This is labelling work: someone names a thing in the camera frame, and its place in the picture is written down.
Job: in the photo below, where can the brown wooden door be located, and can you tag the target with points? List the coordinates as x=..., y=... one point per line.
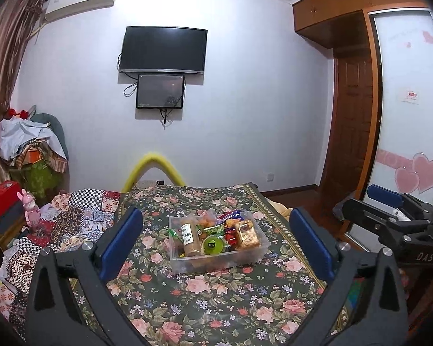
x=350, y=126

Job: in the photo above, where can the black wall television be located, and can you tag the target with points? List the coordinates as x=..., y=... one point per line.
x=164, y=48

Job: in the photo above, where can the golden snack bag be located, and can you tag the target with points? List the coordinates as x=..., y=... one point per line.
x=247, y=234

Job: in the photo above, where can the white power strip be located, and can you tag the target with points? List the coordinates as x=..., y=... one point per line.
x=151, y=182

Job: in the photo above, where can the yellow foam tube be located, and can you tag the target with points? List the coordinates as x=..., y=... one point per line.
x=153, y=158

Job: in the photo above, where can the green patterned cloth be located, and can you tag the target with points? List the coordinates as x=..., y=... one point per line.
x=39, y=178

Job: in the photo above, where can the red artificial flowers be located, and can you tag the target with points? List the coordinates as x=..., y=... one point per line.
x=16, y=112

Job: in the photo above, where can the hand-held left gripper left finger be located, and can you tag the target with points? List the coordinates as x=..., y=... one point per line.
x=122, y=238

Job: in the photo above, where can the pink toy figure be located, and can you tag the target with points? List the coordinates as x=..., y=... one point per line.
x=30, y=207

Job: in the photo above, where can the beige fleece blanket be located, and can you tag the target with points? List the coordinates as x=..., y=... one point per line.
x=279, y=209

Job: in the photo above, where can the clear plastic container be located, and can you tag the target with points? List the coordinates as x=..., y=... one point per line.
x=216, y=263

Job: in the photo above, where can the white crumpled cloth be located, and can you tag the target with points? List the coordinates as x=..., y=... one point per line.
x=25, y=135

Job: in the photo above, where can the patchwork blanket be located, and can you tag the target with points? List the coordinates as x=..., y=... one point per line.
x=75, y=212

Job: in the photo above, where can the white heart-print sliding door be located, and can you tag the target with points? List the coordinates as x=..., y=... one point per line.
x=400, y=133

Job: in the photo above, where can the red box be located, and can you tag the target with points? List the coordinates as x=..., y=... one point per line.
x=1, y=198

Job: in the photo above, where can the green round jelly cup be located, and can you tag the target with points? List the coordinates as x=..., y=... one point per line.
x=213, y=244

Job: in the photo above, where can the floral tablecloth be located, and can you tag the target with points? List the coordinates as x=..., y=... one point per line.
x=216, y=306

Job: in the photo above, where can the orange box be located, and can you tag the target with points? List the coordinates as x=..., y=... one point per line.
x=31, y=156

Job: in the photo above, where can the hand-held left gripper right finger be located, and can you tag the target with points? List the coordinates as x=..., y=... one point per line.
x=310, y=238

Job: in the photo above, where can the paper note with red print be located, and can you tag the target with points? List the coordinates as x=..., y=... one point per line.
x=410, y=95

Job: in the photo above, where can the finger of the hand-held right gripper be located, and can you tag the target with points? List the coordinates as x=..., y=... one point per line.
x=384, y=194
x=371, y=218

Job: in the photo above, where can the brown bottle white label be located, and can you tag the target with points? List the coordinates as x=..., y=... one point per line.
x=190, y=236

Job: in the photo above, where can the orange snack bag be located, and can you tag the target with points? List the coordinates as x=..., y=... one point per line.
x=206, y=220

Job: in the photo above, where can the blue snack packet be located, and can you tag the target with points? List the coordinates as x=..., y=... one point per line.
x=242, y=215

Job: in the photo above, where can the small black wall monitor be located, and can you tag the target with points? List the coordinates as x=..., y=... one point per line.
x=160, y=92

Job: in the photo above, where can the striped brown curtain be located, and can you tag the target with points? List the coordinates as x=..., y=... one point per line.
x=7, y=79

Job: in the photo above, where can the red snack bag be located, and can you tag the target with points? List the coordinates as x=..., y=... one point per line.
x=230, y=239

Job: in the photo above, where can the grey chair back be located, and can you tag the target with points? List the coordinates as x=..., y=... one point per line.
x=56, y=124

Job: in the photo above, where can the clear green-edged snack bag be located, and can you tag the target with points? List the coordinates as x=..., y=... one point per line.
x=213, y=230

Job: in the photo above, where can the white wall socket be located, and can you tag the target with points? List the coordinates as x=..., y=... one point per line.
x=270, y=177

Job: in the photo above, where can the white air conditioner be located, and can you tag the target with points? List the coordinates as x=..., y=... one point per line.
x=79, y=1

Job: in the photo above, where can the wooden overhead cabinet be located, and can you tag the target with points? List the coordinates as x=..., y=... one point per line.
x=332, y=10

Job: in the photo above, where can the dark grey box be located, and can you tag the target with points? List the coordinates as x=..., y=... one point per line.
x=10, y=220

